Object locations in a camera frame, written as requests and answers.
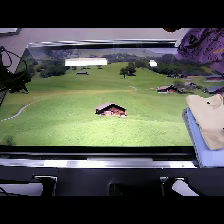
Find beige pants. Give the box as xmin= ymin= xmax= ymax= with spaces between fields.
xmin=185 ymin=93 xmax=224 ymax=151

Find light blue garment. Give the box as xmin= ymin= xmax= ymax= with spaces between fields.
xmin=181 ymin=107 xmax=224 ymax=169

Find purple garment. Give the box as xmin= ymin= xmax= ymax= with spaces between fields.
xmin=174 ymin=27 xmax=224 ymax=75

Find silver frame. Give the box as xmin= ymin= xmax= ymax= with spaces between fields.
xmin=0 ymin=152 xmax=202 ymax=197

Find black cable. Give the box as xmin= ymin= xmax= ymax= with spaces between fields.
xmin=0 ymin=45 xmax=22 ymax=72

